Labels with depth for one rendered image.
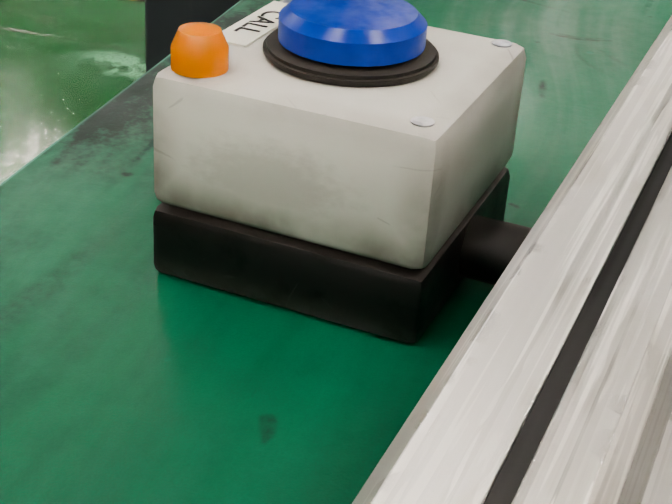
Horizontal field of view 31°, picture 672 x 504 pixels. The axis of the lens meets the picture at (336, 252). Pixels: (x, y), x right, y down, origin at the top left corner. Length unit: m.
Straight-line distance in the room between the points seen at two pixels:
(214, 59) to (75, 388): 0.09
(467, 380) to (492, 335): 0.01
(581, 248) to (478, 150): 0.14
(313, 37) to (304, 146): 0.03
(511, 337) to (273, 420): 0.13
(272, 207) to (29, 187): 0.11
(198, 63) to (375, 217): 0.06
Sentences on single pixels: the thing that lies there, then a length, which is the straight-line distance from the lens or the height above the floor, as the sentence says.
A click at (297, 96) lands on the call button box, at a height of 0.84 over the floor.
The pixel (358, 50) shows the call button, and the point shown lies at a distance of 0.31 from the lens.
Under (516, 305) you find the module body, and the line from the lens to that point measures 0.17.
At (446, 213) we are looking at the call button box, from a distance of 0.31.
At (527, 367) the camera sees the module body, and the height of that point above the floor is 0.86.
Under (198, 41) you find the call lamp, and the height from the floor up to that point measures 0.85.
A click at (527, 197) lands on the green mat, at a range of 0.40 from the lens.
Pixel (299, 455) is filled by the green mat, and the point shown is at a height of 0.78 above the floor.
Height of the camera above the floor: 0.95
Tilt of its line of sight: 29 degrees down
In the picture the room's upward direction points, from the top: 4 degrees clockwise
